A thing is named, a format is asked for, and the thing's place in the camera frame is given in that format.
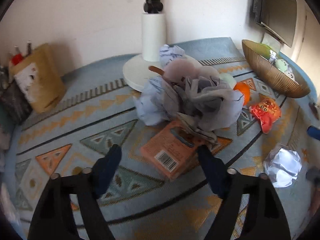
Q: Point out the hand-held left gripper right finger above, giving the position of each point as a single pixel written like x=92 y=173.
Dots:
x=212 y=170

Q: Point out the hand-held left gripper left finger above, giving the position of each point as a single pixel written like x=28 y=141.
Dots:
x=107 y=170

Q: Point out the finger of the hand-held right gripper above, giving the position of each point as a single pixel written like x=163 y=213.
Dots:
x=314 y=132

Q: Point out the orange cardboard box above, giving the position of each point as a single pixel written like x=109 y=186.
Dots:
x=170 y=152

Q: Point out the orange snack packet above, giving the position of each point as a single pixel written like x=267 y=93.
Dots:
x=266 y=112

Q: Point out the grey printed paper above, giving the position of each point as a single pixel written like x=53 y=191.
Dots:
x=195 y=120

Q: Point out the white plush toy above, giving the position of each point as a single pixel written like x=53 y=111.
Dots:
x=290 y=73

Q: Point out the gold ribbed glass bowl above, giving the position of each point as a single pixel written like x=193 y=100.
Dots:
x=275 y=81

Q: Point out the green plush toy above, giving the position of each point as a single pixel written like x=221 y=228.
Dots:
x=282 y=63
x=228 y=80

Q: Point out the tangerine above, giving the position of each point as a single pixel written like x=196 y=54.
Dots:
x=243 y=92

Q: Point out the pink plush toy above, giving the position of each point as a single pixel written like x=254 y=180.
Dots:
x=181 y=70

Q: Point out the patterned table mat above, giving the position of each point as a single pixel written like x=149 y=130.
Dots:
x=75 y=130

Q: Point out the green plastic packet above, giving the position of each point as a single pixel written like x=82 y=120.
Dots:
x=265 y=48

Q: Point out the yellow pen holder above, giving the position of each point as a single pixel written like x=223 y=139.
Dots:
x=42 y=85

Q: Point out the black mesh pencil cup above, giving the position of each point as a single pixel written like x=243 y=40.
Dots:
x=12 y=105

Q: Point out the dark monitor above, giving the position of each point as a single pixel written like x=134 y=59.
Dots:
x=277 y=10

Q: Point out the white desk lamp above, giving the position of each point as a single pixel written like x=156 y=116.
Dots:
x=152 y=35

